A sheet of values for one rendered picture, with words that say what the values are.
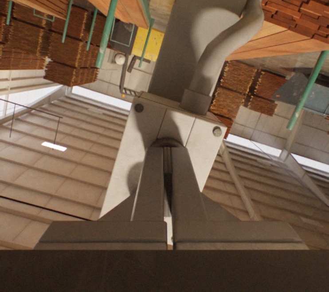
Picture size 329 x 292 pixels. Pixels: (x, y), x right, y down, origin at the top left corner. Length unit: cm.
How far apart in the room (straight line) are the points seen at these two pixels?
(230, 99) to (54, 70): 688
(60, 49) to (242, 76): 697
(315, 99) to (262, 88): 337
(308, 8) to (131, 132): 169
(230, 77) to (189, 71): 924
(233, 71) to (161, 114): 931
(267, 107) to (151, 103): 997
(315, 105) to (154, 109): 686
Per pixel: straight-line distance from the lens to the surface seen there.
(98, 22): 952
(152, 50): 666
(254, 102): 990
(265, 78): 1003
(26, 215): 1022
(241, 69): 955
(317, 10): 184
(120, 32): 670
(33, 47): 1038
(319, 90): 697
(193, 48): 22
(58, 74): 995
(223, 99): 958
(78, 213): 1067
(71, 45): 979
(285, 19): 175
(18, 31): 1059
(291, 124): 213
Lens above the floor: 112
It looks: 14 degrees up
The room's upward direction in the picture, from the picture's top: 162 degrees counter-clockwise
